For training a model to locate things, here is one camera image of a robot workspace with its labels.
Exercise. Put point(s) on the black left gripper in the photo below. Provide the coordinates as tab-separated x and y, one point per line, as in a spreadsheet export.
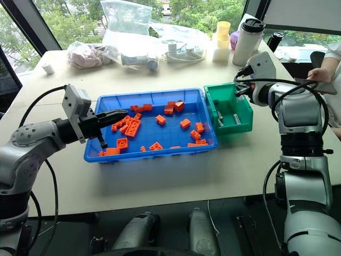
89	125

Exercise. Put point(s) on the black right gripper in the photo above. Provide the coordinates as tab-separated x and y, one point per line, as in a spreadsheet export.
248	92

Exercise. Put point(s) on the dark tablet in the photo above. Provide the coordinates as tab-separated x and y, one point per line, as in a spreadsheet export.
323	88

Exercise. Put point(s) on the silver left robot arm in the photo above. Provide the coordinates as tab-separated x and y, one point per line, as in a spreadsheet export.
34	136

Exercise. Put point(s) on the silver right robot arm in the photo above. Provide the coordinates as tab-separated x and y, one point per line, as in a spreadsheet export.
298	112

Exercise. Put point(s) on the green plastic bin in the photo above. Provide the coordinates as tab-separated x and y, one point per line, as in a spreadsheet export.
234	128

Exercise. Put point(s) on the blue plastic bin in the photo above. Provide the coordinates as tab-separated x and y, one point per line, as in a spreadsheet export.
160	156

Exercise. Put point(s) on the person's bare hand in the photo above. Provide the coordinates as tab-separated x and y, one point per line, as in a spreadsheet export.
318	74

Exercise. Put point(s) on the small orange toy brick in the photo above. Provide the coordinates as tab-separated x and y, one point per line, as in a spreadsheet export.
101	153
143	148

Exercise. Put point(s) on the large orange toy plate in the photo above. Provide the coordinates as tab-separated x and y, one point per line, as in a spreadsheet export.
132	128

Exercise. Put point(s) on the silver battery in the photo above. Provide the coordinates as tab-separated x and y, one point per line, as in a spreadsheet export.
236	118
220	118

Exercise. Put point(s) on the white plastic cup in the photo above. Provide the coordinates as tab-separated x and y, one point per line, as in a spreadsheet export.
220	54

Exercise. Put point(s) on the white tumbler with black lid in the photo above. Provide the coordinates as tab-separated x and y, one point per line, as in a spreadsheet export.
247	42

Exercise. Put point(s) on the pale yellow plastic cup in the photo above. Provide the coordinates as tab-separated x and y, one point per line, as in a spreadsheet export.
223	43

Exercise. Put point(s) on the purple plastic item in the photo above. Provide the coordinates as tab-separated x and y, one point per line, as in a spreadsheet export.
234	40

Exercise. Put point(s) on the black cylinder bottle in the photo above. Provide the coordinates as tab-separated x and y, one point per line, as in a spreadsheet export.
275	40

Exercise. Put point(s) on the white power strip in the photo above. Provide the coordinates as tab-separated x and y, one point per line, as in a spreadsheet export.
186	52

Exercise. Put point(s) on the flat orange toy plate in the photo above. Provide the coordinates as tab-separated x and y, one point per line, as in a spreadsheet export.
194	145
175	147

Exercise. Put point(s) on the clear bag with gray device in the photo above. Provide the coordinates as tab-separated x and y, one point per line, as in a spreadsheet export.
136	59

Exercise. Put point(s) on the clear bag with power strip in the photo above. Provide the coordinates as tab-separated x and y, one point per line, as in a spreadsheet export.
183	37

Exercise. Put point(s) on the clear bag with pink cloth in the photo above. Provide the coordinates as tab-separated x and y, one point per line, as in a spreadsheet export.
85	55

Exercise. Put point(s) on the black chair back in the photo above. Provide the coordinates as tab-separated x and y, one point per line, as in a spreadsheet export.
317	60

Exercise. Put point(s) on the small white roll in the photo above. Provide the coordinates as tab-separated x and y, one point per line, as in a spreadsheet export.
48	68

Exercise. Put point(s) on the black framed white panel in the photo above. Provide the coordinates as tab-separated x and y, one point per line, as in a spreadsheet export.
301	13

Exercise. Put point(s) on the person's white clothing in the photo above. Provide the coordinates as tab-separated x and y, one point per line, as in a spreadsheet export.
334	61

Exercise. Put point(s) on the silver left robot leg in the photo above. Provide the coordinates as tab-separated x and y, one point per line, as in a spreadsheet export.
136	232

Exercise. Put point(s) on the silver robot leg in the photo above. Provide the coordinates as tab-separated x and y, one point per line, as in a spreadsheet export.
202	232
136	232

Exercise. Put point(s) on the large empty clear bag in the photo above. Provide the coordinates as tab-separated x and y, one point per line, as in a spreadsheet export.
128	21

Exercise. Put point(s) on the black mesh office chair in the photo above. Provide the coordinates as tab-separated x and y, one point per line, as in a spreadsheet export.
8	80

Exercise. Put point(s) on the silver right robot leg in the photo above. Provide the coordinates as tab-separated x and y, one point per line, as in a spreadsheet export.
202	232

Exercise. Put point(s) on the black flat bar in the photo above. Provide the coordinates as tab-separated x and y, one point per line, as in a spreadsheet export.
249	234

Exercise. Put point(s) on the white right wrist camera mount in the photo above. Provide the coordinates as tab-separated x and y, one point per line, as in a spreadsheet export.
262	66

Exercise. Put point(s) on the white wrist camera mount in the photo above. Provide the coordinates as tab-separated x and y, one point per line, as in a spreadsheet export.
74	101
262	66

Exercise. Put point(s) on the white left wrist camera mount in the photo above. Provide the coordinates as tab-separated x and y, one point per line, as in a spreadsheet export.
74	101

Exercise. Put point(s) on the black window frame post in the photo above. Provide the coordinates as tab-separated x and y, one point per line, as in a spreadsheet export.
34	25

